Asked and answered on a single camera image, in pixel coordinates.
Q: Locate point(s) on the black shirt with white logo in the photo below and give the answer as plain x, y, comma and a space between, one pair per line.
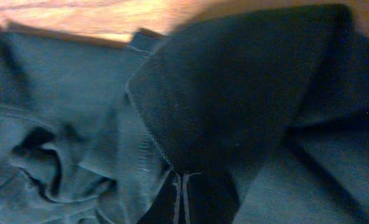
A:
260, 117

